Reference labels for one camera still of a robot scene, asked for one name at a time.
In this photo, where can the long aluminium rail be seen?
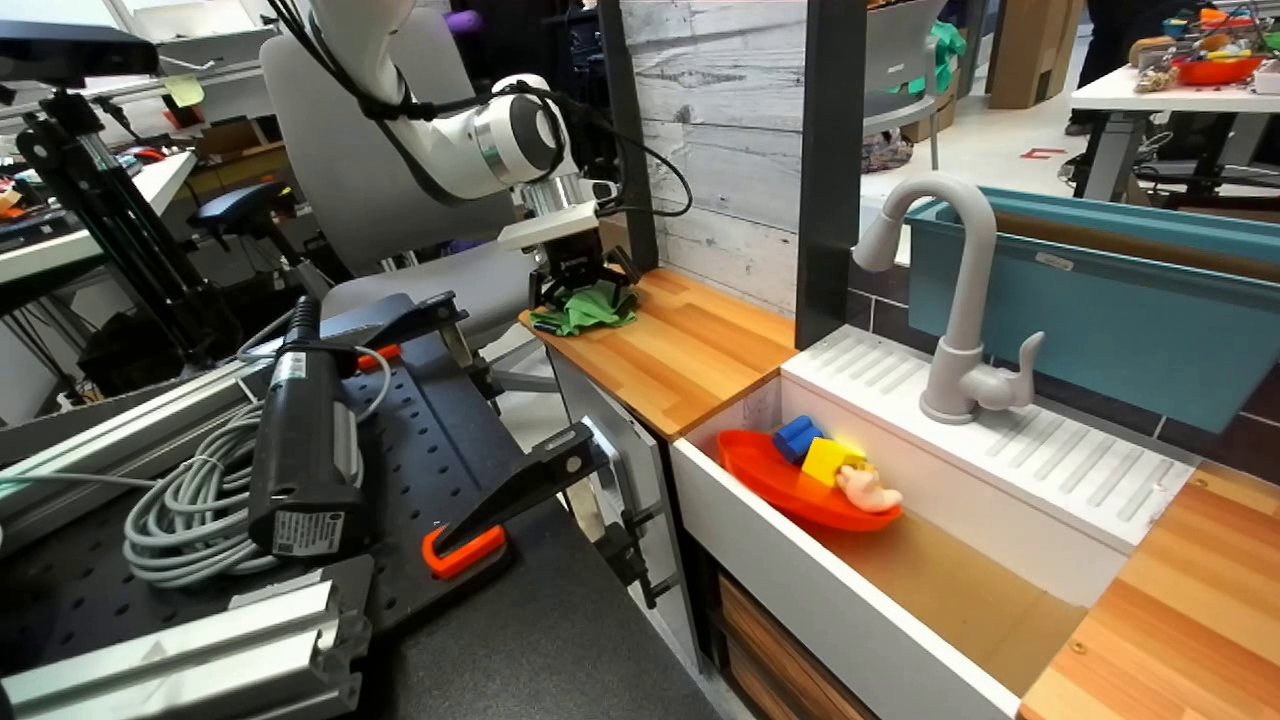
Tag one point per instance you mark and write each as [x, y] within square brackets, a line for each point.
[120, 424]

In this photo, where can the black monitor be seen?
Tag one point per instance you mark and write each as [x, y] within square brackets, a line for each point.
[67, 48]

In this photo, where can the red bowl with toys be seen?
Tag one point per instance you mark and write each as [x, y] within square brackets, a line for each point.
[1216, 71]

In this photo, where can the wooden drawer fronts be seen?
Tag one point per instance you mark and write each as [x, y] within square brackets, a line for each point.
[773, 666]

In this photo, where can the white table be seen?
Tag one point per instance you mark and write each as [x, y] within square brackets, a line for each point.
[1134, 103]

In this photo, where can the silver toy cabinet door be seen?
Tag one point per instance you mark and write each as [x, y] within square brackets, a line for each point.
[628, 463]

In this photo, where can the black clamp with orange trigger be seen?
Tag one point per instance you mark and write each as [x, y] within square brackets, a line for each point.
[401, 324]

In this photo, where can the thin black post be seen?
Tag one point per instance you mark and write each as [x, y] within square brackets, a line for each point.
[626, 104]

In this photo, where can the short aluminium extrusion block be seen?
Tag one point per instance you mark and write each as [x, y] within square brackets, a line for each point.
[175, 660]

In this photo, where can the teal plastic bin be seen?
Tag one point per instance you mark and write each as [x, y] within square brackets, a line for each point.
[1105, 322]

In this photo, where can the wooden toy kitchen counter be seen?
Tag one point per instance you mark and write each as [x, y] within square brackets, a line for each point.
[694, 345]

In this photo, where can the green towel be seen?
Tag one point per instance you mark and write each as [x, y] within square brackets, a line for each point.
[576, 315]

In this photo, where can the black camera tripod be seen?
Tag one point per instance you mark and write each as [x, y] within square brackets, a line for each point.
[125, 240]

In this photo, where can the grey toy faucet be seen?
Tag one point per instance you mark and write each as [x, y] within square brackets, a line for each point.
[975, 264]

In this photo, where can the cardboard box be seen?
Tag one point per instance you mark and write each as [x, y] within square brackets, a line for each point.
[1029, 52]

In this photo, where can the black clamp with orange grip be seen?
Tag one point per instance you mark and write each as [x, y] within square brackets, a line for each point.
[513, 494]

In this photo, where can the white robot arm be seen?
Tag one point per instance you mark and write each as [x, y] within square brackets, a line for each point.
[465, 142]

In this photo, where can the grey office chair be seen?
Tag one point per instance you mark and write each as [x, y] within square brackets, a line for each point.
[341, 173]

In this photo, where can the yellow toy block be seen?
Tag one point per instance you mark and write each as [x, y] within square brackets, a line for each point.
[827, 463]

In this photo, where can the black box device with label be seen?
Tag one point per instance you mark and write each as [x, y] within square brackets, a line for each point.
[306, 452]

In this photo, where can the blue toy block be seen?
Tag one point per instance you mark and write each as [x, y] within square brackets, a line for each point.
[799, 435]

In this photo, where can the black orange clamp tool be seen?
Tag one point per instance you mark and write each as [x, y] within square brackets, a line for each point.
[435, 441]

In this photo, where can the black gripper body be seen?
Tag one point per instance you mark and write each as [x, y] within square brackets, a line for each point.
[569, 253]

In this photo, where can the white toy sink basin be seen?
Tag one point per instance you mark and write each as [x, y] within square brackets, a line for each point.
[814, 600]

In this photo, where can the orange plastic bowl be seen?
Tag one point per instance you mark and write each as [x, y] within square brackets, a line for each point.
[764, 477]

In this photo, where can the wide black post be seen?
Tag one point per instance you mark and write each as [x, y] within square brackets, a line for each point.
[828, 162]

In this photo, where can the pink toy figure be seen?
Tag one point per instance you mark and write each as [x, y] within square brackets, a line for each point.
[870, 494]

